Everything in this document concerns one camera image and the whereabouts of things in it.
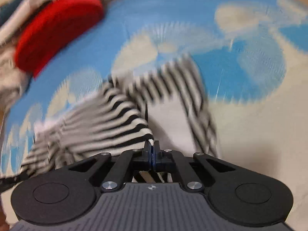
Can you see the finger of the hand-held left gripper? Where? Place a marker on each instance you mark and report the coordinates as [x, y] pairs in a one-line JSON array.
[[9, 181]]

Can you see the cream folded quilt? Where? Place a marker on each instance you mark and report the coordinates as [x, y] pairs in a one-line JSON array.
[[9, 77]]

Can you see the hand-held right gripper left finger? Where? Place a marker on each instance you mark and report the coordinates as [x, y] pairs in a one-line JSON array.
[[148, 155]]

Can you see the striped shirt with white vest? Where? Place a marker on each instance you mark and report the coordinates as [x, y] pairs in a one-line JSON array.
[[115, 115]]

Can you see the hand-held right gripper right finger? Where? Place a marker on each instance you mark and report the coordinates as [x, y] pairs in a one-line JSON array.
[[156, 155]]

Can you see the red folded blanket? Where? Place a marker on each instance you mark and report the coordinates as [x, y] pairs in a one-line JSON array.
[[57, 26]]

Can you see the blue patterned bed sheet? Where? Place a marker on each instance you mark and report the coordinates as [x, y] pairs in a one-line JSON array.
[[182, 24]]

